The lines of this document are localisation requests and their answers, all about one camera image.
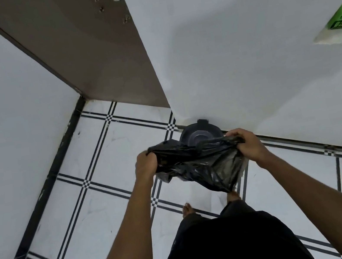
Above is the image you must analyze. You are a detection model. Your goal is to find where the black garbage bag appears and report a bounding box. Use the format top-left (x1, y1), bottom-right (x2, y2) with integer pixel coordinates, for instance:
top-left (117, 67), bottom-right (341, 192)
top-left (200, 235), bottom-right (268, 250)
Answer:
top-left (145, 127), bottom-right (254, 207)

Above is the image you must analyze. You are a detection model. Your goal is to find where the person's left forearm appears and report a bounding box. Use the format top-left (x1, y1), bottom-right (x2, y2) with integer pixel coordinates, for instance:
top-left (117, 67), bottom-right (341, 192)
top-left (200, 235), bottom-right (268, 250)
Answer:
top-left (66, 173), bottom-right (171, 259)

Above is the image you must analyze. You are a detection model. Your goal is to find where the brown door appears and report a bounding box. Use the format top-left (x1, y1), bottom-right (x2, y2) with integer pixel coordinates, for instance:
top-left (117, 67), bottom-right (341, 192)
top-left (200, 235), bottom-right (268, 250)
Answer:
top-left (0, 0), bottom-right (171, 138)

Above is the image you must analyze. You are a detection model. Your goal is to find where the grey pedal trash bin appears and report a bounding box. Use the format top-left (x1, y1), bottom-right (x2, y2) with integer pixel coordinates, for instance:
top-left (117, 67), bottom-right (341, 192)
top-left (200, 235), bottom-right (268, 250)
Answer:
top-left (175, 115), bottom-right (225, 150)

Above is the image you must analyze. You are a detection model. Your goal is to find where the person's foot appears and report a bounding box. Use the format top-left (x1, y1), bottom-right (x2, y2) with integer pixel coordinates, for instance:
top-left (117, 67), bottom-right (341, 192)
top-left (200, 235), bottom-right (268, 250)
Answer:
top-left (180, 201), bottom-right (196, 219)
top-left (227, 189), bottom-right (242, 204)

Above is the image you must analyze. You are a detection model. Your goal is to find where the person's left foot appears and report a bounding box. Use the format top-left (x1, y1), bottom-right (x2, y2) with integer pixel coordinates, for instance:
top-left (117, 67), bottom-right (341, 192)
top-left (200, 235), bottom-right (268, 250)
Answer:
top-left (180, 201), bottom-right (196, 219)

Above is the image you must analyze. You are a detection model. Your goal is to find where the person's left hand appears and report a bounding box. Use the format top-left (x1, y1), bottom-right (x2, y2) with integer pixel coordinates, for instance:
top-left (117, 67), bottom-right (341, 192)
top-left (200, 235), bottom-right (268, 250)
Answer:
top-left (131, 148), bottom-right (163, 187)

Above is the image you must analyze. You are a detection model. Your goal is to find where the person's right forearm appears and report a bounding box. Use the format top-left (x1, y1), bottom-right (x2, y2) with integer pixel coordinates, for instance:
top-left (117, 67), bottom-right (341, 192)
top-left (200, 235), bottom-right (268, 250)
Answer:
top-left (253, 134), bottom-right (342, 259)

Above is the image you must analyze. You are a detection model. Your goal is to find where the person's right foot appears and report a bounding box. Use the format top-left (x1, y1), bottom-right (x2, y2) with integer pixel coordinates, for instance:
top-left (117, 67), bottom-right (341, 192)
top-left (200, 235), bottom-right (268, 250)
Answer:
top-left (227, 189), bottom-right (242, 204)

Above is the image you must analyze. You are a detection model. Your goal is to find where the person's black clothing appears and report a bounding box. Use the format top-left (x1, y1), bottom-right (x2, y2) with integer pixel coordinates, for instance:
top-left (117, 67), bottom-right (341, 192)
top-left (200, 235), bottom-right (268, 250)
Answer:
top-left (149, 188), bottom-right (318, 259)

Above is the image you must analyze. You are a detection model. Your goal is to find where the person's right hand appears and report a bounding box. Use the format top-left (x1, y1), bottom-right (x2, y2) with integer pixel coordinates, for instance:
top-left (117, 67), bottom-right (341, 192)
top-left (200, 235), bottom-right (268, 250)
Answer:
top-left (225, 123), bottom-right (274, 174)

